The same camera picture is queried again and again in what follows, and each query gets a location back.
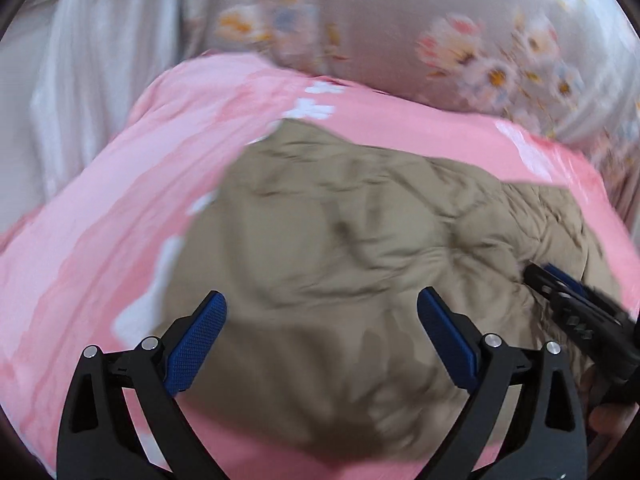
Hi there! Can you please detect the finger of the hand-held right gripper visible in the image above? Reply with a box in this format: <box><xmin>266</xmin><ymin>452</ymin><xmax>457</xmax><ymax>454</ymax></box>
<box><xmin>542</xmin><ymin>262</ymin><xmax>591</xmax><ymax>297</ymax></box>
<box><xmin>522</xmin><ymin>264</ymin><xmax>568</xmax><ymax>311</ymax></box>

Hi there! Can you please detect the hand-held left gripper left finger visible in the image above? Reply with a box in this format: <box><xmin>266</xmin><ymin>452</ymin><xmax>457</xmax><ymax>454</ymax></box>
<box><xmin>57</xmin><ymin>290</ymin><xmax>227</xmax><ymax>480</ymax></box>

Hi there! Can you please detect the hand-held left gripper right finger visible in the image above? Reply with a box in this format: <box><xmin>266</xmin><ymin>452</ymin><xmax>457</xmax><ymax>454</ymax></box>
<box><xmin>416</xmin><ymin>287</ymin><xmax>587</xmax><ymax>480</ymax></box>

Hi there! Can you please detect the olive quilted jacket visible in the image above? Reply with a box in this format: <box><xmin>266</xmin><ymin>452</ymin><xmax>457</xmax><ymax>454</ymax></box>
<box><xmin>152</xmin><ymin>116</ymin><xmax>626</xmax><ymax>466</ymax></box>

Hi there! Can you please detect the person's right hand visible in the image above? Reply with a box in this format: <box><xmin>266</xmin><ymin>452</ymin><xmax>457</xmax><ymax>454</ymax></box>
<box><xmin>586</xmin><ymin>400</ymin><xmax>640</xmax><ymax>445</ymax></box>

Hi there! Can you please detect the pink printed blanket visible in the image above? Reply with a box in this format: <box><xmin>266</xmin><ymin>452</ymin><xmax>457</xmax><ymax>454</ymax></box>
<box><xmin>0</xmin><ymin>52</ymin><xmax>631</xmax><ymax>480</ymax></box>

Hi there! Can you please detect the grey floral bed sheet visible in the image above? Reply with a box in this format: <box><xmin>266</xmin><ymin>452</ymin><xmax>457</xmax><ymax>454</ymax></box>
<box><xmin>182</xmin><ymin>0</ymin><xmax>640</xmax><ymax>221</ymax></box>

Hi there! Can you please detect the white curtain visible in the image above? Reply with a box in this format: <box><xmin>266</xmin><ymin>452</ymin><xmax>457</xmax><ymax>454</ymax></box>
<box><xmin>30</xmin><ymin>0</ymin><xmax>188</xmax><ymax>201</ymax></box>

